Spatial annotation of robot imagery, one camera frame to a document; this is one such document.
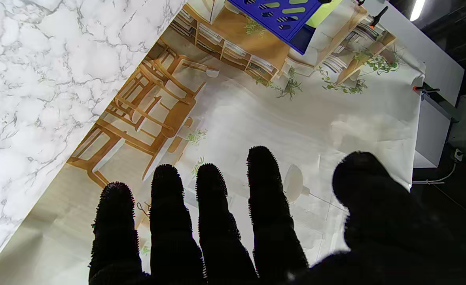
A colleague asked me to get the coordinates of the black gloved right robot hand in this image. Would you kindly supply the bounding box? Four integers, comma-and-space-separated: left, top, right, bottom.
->
89, 146, 466, 285

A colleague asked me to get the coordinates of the yellow-green translucent file folder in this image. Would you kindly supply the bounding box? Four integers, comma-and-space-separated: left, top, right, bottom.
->
306, 0, 343, 28

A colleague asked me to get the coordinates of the blue perforated plastic file rack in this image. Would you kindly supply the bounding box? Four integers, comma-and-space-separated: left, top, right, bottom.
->
228, 0, 325, 55

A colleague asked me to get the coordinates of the printed room scene backdrop cloth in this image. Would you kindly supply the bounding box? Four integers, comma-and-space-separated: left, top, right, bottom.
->
0, 0, 426, 285

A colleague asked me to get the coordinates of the white backdrop support board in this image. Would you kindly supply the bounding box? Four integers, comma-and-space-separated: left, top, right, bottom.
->
366, 0, 465, 169

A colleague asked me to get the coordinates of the black orange spring clamp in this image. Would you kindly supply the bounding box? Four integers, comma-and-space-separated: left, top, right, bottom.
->
369, 6, 388, 29
413, 85, 440, 95

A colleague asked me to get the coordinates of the ceiling tube light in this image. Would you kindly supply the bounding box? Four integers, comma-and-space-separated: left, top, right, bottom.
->
410, 0, 426, 22

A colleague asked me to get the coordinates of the white power cable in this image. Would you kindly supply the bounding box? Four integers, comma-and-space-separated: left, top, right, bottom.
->
412, 160, 457, 185

